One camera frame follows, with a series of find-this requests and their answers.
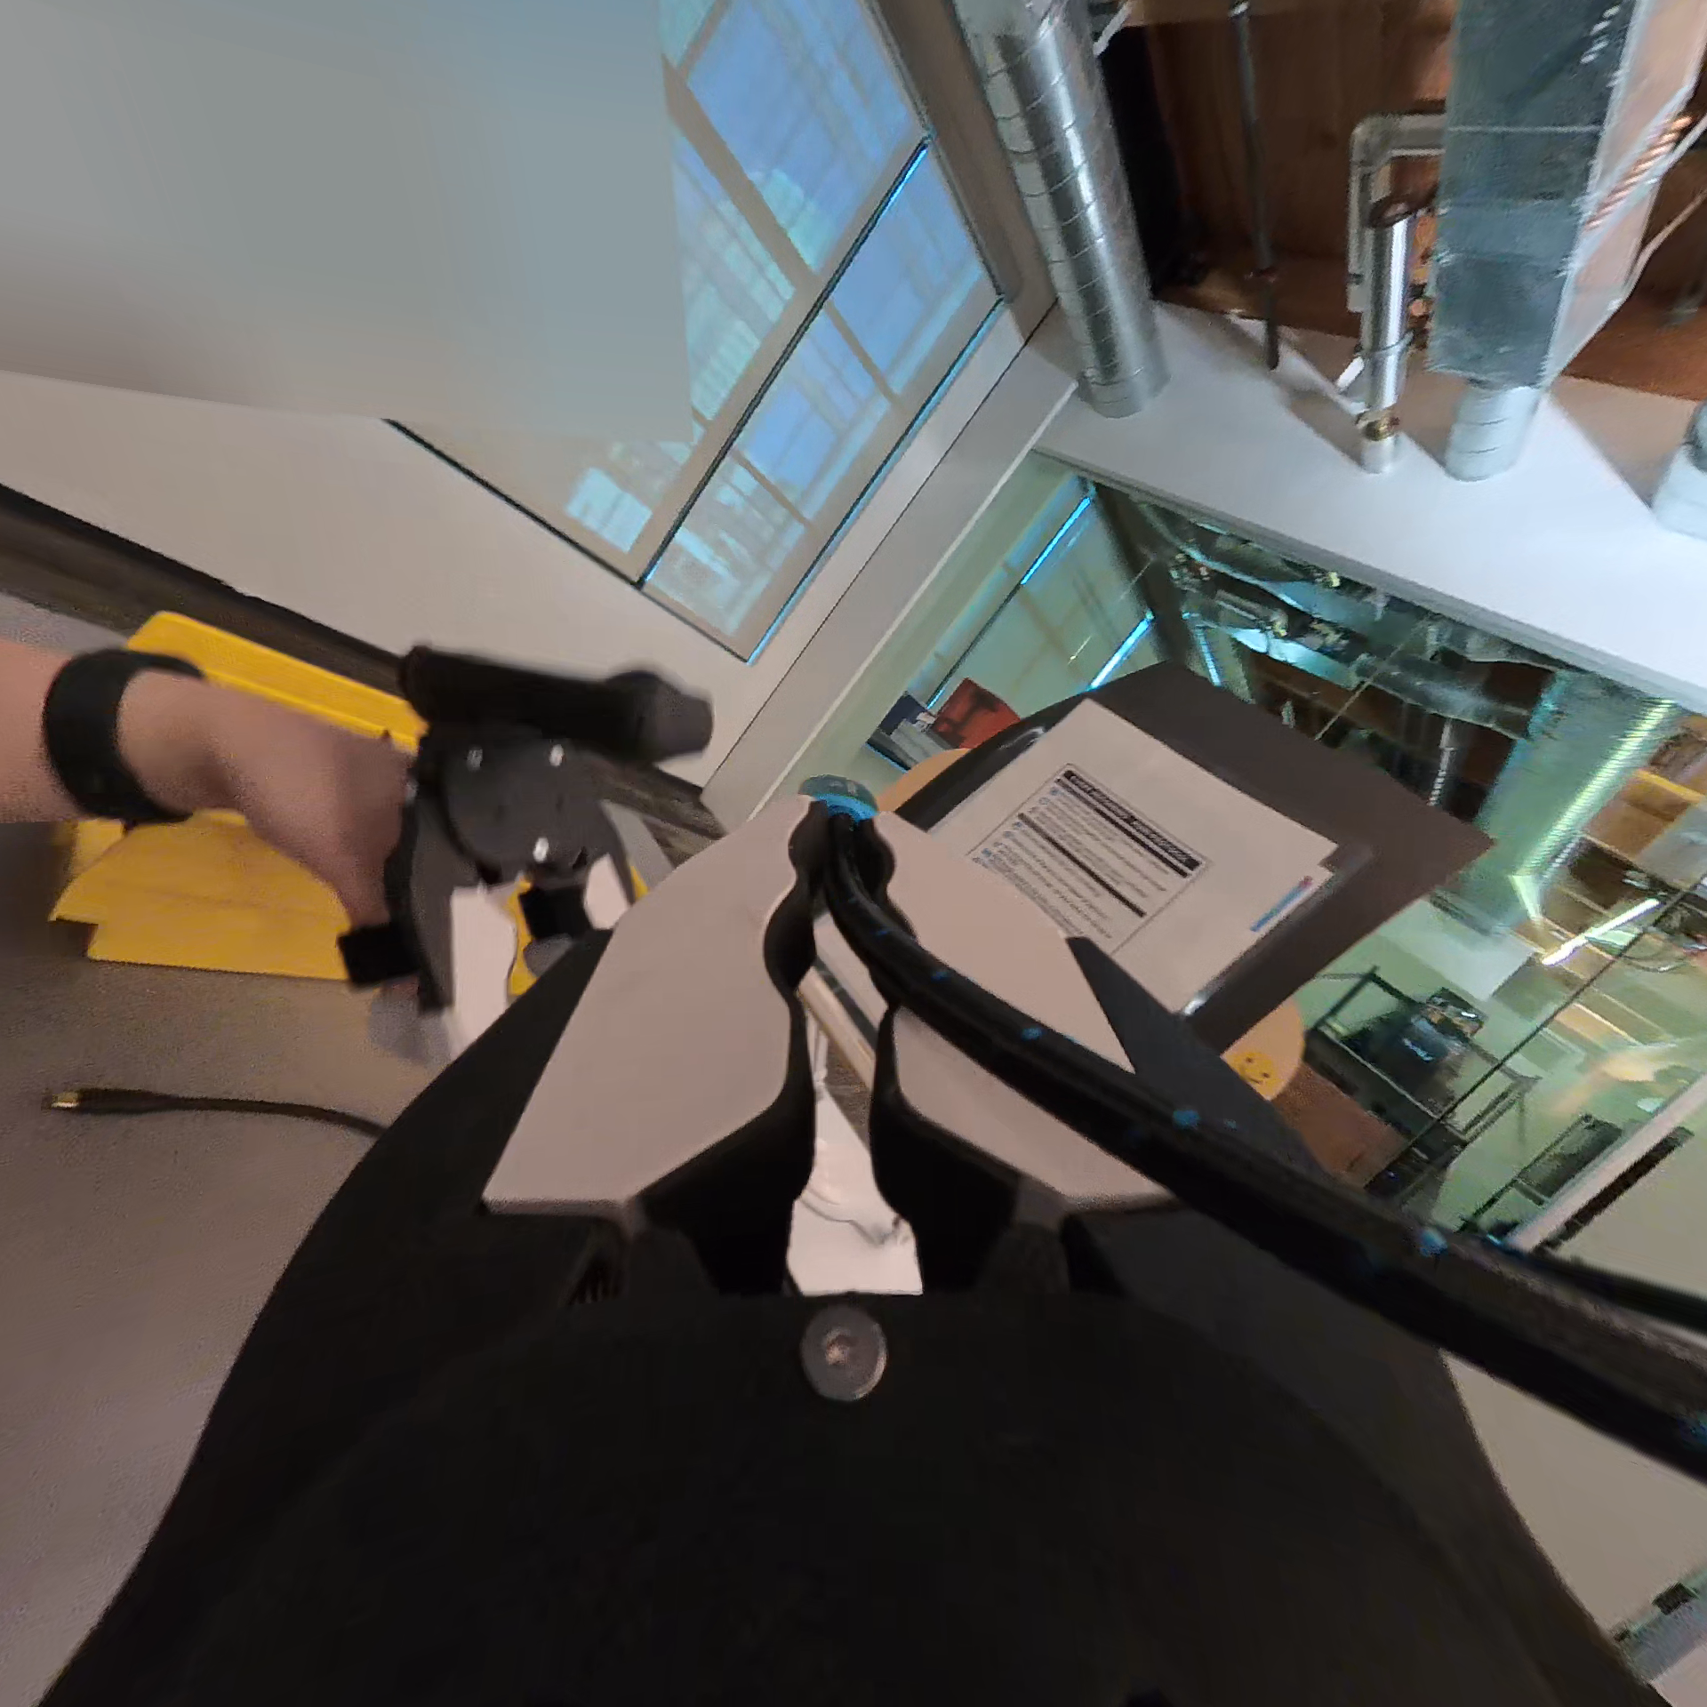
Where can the black wristband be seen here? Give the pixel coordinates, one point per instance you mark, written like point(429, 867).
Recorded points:
point(100, 734)

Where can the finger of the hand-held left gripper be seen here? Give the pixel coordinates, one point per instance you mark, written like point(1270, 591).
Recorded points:
point(636, 860)

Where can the clear-sleeved paper sign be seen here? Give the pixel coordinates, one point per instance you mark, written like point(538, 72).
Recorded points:
point(1134, 827)

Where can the thin black ceiling pipe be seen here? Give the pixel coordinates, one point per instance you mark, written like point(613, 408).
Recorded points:
point(1255, 173)

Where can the silver insulated large duct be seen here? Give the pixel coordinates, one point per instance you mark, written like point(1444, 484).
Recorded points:
point(1521, 199)

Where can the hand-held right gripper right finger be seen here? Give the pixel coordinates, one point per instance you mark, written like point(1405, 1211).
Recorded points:
point(974, 1147)

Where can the red armchair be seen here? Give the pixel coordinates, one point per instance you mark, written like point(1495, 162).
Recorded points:
point(974, 713)

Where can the large paned window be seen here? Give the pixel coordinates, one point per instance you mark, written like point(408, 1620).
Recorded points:
point(828, 187)

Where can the person's left forearm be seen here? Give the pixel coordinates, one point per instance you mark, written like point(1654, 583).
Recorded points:
point(26, 734)

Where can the person's left hand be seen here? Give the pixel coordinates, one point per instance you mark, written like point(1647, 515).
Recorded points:
point(292, 801)

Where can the black flat panel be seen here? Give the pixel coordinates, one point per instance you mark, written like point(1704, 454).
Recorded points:
point(1401, 854)

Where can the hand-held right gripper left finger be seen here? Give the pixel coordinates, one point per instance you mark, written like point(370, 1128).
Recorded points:
point(641, 1040)

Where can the yellow plastic bin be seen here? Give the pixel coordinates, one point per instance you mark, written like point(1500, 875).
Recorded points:
point(199, 906)

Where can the white rounded base plate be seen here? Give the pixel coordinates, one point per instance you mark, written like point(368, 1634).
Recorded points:
point(840, 1173)

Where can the shiny metal pipe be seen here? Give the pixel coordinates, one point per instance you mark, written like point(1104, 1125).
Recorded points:
point(1386, 293)

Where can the spiral round metal duct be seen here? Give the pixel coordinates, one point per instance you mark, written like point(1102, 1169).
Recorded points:
point(1068, 199)

